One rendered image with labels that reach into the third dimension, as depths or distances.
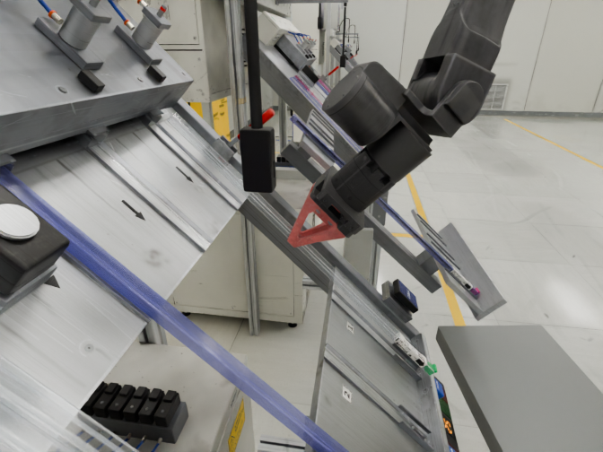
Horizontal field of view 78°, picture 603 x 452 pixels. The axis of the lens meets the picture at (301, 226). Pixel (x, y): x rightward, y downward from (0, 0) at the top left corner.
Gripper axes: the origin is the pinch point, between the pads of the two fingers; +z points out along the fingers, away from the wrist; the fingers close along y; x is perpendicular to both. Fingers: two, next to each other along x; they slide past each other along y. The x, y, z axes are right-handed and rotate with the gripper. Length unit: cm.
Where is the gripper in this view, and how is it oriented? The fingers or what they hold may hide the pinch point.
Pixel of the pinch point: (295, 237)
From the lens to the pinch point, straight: 49.2
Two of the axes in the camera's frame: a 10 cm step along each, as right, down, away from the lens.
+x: 7.0, 6.9, 1.9
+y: -1.6, 4.1, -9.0
